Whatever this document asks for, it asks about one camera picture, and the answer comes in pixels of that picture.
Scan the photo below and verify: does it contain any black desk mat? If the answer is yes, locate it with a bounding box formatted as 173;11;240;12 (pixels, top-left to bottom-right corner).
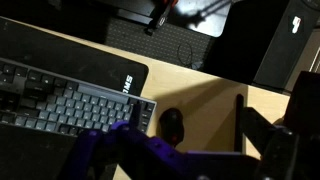
0;16;150;98

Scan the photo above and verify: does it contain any grey mechanical keyboard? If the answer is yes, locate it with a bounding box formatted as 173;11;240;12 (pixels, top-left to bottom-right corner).
0;57;158;137

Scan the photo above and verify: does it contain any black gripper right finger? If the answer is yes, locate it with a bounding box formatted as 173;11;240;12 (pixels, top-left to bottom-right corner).
233;70;320;180

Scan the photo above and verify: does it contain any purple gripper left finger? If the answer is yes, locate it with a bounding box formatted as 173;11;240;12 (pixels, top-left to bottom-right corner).
66;102;262;180

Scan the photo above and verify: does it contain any black perforated floor mat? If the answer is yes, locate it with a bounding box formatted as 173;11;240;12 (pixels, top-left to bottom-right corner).
104;17;215;72

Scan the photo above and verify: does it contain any black computer mouse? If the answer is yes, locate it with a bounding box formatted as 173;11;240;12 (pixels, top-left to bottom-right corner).
158;107;185;148

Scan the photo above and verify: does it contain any black computer tower white logo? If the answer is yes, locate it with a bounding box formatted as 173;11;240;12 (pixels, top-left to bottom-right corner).
203;0;320;92

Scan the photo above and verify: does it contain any thin black cable loop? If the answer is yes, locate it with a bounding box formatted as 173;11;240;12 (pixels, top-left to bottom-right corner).
176;42;204;70

